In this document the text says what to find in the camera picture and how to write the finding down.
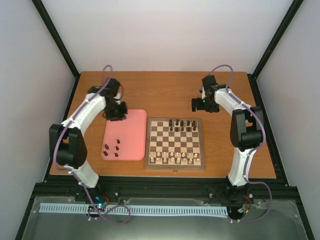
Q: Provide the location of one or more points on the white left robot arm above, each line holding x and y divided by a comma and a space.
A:
67, 146

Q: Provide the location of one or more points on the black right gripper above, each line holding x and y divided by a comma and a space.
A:
214, 108

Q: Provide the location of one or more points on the wooden chess board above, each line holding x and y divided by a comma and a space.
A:
161, 139

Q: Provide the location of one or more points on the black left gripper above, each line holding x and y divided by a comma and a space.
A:
121, 117

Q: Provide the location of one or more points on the light blue cable duct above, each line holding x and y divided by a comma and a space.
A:
136, 210

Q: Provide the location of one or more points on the pink plastic tray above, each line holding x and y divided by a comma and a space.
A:
132, 135

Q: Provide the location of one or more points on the grey metal base plate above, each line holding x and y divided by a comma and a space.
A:
264, 221

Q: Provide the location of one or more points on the black aluminium frame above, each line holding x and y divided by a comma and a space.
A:
170, 187

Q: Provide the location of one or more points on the light queen chess piece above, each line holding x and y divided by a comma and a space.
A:
172, 160

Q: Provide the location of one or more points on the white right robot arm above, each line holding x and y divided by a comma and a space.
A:
247, 131

